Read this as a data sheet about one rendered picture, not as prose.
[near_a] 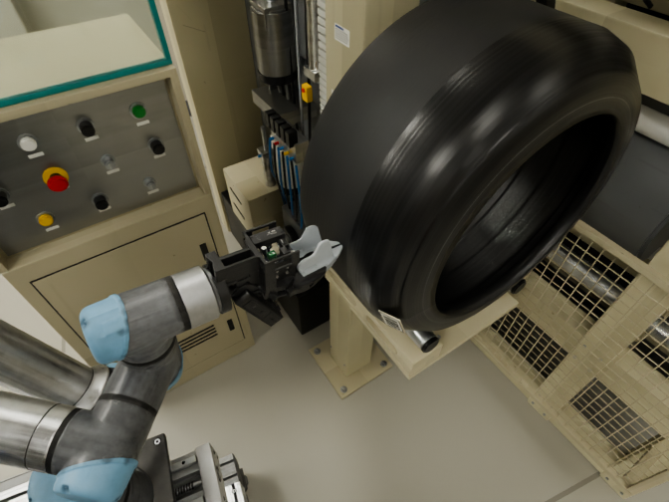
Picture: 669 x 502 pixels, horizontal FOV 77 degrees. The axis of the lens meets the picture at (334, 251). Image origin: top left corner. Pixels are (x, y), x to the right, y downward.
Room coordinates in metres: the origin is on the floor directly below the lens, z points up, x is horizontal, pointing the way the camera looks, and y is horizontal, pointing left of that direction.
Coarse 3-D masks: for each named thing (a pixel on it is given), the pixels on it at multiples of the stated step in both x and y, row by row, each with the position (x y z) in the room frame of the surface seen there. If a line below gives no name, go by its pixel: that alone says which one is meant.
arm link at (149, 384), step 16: (176, 352) 0.28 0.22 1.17; (128, 368) 0.24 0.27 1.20; (144, 368) 0.24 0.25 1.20; (160, 368) 0.25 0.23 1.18; (176, 368) 0.27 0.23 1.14; (112, 384) 0.22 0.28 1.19; (128, 384) 0.22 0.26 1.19; (144, 384) 0.23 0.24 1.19; (160, 384) 0.23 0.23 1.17; (144, 400) 0.21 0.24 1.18; (160, 400) 0.22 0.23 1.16
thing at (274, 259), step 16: (272, 224) 0.42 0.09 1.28; (256, 240) 0.39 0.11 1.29; (272, 240) 0.39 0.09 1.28; (208, 256) 0.35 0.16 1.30; (224, 256) 0.36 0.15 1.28; (240, 256) 0.36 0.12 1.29; (256, 256) 0.35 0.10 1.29; (272, 256) 0.36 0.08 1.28; (288, 256) 0.36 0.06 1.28; (224, 272) 0.33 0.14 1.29; (240, 272) 0.34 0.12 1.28; (256, 272) 0.35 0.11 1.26; (272, 272) 0.35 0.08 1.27; (288, 272) 0.37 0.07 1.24; (224, 288) 0.32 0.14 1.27; (240, 288) 0.34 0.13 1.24; (256, 288) 0.35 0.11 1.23; (272, 288) 0.34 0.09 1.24; (224, 304) 0.31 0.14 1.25
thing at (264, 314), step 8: (240, 296) 0.33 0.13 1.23; (248, 296) 0.33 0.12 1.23; (256, 296) 0.35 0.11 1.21; (240, 304) 0.32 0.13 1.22; (248, 304) 0.33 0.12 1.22; (256, 304) 0.34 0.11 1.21; (264, 304) 0.34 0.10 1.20; (272, 304) 0.37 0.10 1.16; (248, 312) 0.33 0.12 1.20; (256, 312) 0.34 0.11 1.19; (264, 312) 0.34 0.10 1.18; (272, 312) 0.35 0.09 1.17; (280, 312) 0.37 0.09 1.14; (264, 320) 0.34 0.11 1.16; (272, 320) 0.35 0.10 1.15
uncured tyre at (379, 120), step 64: (448, 0) 0.68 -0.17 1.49; (512, 0) 0.67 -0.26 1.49; (384, 64) 0.59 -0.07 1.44; (448, 64) 0.54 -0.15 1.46; (512, 64) 0.51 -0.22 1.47; (576, 64) 0.52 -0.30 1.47; (320, 128) 0.57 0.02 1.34; (384, 128) 0.50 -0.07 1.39; (448, 128) 0.45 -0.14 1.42; (512, 128) 0.45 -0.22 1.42; (576, 128) 0.75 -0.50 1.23; (320, 192) 0.51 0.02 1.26; (384, 192) 0.43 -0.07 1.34; (448, 192) 0.40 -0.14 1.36; (512, 192) 0.78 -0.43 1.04; (576, 192) 0.68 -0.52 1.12; (384, 256) 0.38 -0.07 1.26; (448, 256) 0.39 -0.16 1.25; (512, 256) 0.64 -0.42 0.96; (448, 320) 0.43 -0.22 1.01
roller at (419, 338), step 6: (408, 330) 0.47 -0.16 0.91; (408, 336) 0.47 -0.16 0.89; (414, 336) 0.46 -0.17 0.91; (420, 336) 0.45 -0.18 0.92; (426, 336) 0.45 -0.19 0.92; (432, 336) 0.45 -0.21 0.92; (414, 342) 0.45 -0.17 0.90; (420, 342) 0.44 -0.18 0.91; (426, 342) 0.44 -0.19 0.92; (432, 342) 0.44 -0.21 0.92; (438, 342) 0.45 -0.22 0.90; (420, 348) 0.43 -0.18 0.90; (426, 348) 0.43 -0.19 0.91; (432, 348) 0.44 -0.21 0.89
